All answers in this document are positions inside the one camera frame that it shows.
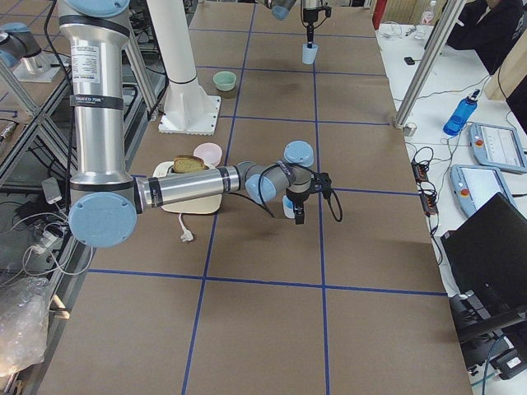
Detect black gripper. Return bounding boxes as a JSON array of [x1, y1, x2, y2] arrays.
[[301, 7, 319, 49], [286, 187, 311, 225]]

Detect light blue cup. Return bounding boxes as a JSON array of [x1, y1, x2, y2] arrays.
[[301, 42, 318, 65], [282, 195, 295, 219]]

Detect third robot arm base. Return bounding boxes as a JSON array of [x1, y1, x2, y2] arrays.
[[1, 22, 58, 83]]

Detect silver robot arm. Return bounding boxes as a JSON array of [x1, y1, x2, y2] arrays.
[[256, 0, 332, 49], [58, 1, 317, 248]]

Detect cream toaster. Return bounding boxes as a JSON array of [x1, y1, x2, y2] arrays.
[[153, 161, 222, 215]]

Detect green bowl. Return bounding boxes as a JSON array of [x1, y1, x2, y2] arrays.
[[212, 71, 237, 92]]

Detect pink bowl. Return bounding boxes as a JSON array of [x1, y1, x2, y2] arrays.
[[193, 142, 223, 166]]

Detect toast slice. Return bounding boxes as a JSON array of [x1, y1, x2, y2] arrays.
[[172, 155, 208, 174]]

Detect orange black adapter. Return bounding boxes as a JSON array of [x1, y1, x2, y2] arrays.
[[411, 160, 439, 217]]

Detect white pillar with base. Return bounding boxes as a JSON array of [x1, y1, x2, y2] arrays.
[[147, 0, 221, 135]]

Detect blue water bottle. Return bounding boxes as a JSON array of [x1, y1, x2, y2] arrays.
[[443, 89, 480, 136]]

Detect near teach pendant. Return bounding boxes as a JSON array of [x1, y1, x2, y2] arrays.
[[450, 165, 515, 217]]

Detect teach pendant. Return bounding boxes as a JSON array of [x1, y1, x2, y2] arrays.
[[450, 165, 515, 217], [469, 123, 526, 174]]

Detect person in black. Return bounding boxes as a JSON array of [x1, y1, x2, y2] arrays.
[[446, 0, 524, 75]]

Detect black laptop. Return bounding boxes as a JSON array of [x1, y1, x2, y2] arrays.
[[441, 193, 526, 309]]

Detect far teach pendant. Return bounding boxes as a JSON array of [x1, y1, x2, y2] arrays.
[[469, 123, 526, 174]]

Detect plastic bag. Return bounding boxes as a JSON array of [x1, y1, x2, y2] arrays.
[[1, 277, 51, 377]]

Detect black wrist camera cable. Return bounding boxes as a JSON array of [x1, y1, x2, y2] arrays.
[[257, 162, 343, 224]]

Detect white toaster plug cable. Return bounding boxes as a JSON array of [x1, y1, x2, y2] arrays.
[[176, 212, 197, 244]]

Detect aluminium frame post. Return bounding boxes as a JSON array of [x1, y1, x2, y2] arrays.
[[394, 0, 466, 137]]

